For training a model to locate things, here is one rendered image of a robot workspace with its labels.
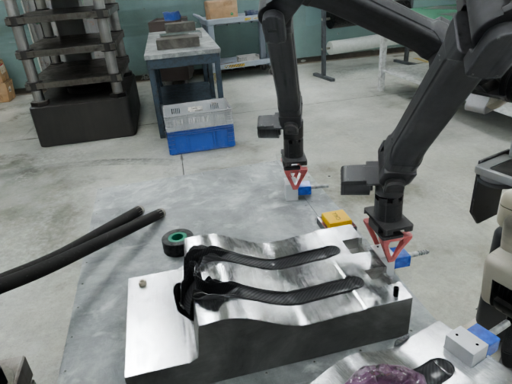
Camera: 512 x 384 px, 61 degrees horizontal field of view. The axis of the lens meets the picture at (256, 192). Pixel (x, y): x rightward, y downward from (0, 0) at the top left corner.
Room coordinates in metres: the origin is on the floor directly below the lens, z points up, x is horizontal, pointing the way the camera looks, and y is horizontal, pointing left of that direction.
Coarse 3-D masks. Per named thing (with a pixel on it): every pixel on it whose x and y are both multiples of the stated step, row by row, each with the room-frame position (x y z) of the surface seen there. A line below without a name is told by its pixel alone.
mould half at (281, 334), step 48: (192, 240) 0.75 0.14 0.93; (240, 240) 0.78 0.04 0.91; (288, 240) 0.80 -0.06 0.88; (336, 240) 0.77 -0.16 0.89; (144, 288) 0.70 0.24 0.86; (288, 288) 0.64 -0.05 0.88; (384, 288) 0.61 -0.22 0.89; (144, 336) 0.57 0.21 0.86; (192, 336) 0.55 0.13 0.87; (240, 336) 0.52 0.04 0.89; (288, 336) 0.54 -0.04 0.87; (336, 336) 0.55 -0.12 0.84; (384, 336) 0.57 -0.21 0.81
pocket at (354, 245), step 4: (344, 240) 0.77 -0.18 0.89; (348, 240) 0.77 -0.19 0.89; (352, 240) 0.78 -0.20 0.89; (356, 240) 0.78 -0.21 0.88; (360, 240) 0.78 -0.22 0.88; (344, 244) 0.77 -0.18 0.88; (348, 244) 0.77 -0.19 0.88; (352, 244) 0.78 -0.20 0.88; (356, 244) 0.78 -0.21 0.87; (360, 244) 0.77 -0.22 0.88; (348, 248) 0.77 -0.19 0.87; (352, 248) 0.78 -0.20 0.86; (356, 248) 0.78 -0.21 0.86; (360, 248) 0.77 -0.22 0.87; (364, 248) 0.76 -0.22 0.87; (352, 252) 0.76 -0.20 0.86; (356, 252) 0.76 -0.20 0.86; (360, 252) 0.76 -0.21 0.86
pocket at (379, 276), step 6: (366, 270) 0.67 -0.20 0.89; (372, 270) 0.67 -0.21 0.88; (378, 270) 0.67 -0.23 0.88; (384, 270) 0.67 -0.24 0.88; (372, 276) 0.67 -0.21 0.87; (378, 276) 0.67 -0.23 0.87; (384, 276) 0.67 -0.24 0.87; (378, 282) 0.66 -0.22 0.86; (384, 282) 0.66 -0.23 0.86; (390, 282) 0.64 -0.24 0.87
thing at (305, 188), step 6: (288, 180) 1.16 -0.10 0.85; (294, 180) 1.16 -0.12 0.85; (288, 186) 1.13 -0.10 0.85; (300, 186) 1.14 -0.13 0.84; (306, 186) 1.14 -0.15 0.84; (312, 186) 1.16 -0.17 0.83; (318, 186) 1.15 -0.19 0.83; (324, 186) 1.15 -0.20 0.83; (288, 192) 1.13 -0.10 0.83; (294, 192) 1.13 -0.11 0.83; (300, 192) 1.14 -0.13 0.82; (306, 192) 1.14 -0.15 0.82; (288, 198) 1.13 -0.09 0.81; (294, 198) 1.13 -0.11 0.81
